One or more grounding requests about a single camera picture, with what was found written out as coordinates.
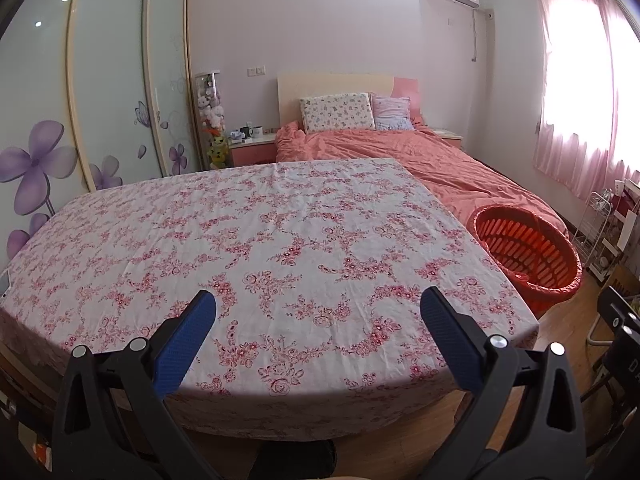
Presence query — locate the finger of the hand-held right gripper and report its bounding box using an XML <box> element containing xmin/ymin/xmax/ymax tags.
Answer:
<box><xmin>597</xmin><ymin>286</ymin><xmax>640</xmax><ymax>361</ymax></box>

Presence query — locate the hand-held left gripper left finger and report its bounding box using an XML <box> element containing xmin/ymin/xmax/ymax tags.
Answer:
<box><xmin>51</xmin><ymin>289</ymin><xmax>221</xmax><ymax>480</ymax></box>

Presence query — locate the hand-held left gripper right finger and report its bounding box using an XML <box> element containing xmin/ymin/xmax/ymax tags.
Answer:
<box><xmin>415</xmin><ymin>286</ymin><xmax>586</xmax><ymax>480</ymax></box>

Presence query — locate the orange plastic basket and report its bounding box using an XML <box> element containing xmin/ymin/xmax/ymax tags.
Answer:
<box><xmin>467</xmin><ymin>205</ymin><xmax>583</xmax><ymax>318</ymax></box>

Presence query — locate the cardboard box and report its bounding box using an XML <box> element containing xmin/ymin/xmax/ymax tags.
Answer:
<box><xmin>607</xmin><ymin>260</ymin><xmax>640</xmax><ymax>292</ymax></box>

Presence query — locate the pink floral tablecloth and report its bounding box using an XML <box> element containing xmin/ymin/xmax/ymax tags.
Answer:
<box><xmin>0</xmin><ymin>157</ymin><xmax>541</xmax><ymax>441</ymax></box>

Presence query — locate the coral duvet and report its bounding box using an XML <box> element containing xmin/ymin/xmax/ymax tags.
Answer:
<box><xmin>274</xmin><ymin>119</ymin><xmax>571</xmax><ymax>241</ymax></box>

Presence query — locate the pink curtain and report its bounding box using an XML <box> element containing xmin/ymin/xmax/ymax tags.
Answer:
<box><xmin>530</xmin><ymin>0</ymin><xmax>640</xmax><ymax>201</ymax></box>

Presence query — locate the pink nightstand with mugs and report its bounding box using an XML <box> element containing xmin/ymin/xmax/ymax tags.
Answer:
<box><xmin>227</xmin><ymin>135</ymin><xmax>277</xmax><ymax>167</ymax></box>

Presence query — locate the clear tube of plush toys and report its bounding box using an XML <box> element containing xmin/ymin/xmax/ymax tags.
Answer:
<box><xmin>196</xmin><ymin>71</ymin><xmax>227</xmax><ymax>170</ymax></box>

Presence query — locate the pink striped pillow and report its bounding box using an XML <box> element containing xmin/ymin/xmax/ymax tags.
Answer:
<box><xmin>370</xmin><ymin>92</ymin><xmax>413</xmax><ymax>132</ymax></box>

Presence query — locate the floral print pillow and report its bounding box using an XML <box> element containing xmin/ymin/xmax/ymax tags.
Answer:
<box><xmin>299</xmin><ymin>92</ymin><xmax>377</xmax><ymax>134</ymax></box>

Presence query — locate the wardrobe with flower doors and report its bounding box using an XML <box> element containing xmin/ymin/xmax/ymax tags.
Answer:
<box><xmin>0</xmin><ymin>0</ymin><xmax>201</xmax><ymax>261</ymax></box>

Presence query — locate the cream pink headboard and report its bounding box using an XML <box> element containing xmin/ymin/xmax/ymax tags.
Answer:
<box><xmin>276</xmin><ymin>72</ymin><xmax>420</xmax><ymax>133</ymax></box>

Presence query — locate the white metal frame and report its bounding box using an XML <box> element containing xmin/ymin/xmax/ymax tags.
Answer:
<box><xmin>585</xmin><ymin>320</ymin><xmax>609</xmax><ymax>347</ymax></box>

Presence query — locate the white wire rack cart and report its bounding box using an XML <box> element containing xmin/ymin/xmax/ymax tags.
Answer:
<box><xmin>570</xmin><ymin>191</ymin><xmax>614</xmax><ymax>276</ymax></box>

